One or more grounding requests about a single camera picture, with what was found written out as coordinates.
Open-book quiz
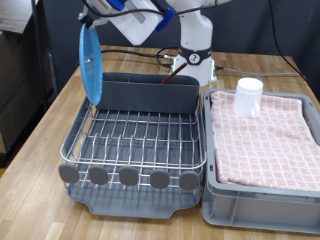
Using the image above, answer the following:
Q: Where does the white plastic mug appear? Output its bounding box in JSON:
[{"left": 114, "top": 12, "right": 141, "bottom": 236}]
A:
[{"left": 232, "top": 77, "right": 264, "bottom": 119}]

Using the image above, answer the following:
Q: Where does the dark backdrop curtain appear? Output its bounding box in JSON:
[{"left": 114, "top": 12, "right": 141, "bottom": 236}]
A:
[{"left": 41, "top": 0, "right": 320, "bottom": 101}]

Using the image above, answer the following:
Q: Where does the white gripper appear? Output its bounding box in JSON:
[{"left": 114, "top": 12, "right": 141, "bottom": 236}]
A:
[{"left": 79, "top": 5, "right": 165, "bottom": 47}]

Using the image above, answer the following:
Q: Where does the grey dish drying rack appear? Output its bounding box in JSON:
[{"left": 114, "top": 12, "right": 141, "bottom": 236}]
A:
[{"left": 62, "top": 99, "right": 205, "bottom": 220}]

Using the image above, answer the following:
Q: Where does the thick black power cable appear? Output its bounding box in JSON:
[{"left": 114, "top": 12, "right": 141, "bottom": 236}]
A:
[{"left": 99, "top": 46, "right": 179, "bottom": 69}]

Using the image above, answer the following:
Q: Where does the blue plate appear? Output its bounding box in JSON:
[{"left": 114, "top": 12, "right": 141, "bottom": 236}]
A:
[{"left": 78, "top": 23, "right": 104, "bottom": 107}]

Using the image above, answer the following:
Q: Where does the dark grey cutlery holder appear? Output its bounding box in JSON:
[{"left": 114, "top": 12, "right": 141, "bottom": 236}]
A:
[{"left": 94, "top": 72, "right": 201, "bottom": 115}]

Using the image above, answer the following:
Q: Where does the steel wire dish rack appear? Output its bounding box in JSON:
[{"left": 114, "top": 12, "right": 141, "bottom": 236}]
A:
[{"left": 59, "top": 87, "right": 208, "bottom": 195}]

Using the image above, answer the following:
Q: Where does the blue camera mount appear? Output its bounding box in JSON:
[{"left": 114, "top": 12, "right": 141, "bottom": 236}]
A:
[{"left": 108, "top": 0, "right": 175, "bottom": 33}]

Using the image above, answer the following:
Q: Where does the black metal pole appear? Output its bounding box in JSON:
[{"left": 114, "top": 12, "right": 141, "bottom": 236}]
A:
[{"left": 30, "top": 0, "right": 48, "bottom": 113}]

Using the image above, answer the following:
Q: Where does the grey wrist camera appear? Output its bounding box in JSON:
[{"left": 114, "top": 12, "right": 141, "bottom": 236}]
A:
[{"left": 83, "top": 0, "right": 113, "bottom": 18}]

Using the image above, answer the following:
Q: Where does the grey plastic crate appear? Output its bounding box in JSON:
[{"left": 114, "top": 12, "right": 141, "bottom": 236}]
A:
[{"left": 202, "top": 88, "right": 320, "bottom": 234}]

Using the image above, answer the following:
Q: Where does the brown wooden spoon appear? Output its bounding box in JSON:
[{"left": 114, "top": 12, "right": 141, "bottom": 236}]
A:
[{"left": 161, "top": 62, "right": 188, "bottom": 85}]

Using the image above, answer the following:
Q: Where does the dark grey shelf board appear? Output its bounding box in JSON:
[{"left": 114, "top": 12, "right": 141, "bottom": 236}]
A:
[{"left": 0, "top": 0, "right": 40, "bottom": 35}]

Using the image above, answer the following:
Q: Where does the thin black cable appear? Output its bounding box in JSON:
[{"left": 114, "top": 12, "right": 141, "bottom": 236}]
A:
[{"left": 267, "top": 0, "right": 308, "bottom": 81}]

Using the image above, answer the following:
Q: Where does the black camera cable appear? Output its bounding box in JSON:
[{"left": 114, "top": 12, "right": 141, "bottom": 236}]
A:
[{"left": 81, "top": 0, "right": 174, "bottom": 18}]

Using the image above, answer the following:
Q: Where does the pink checked towel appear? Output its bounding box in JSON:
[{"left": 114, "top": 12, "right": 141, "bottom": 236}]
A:
[{"left": 209, "top": 90, "right": 320, "bottom": 193}]

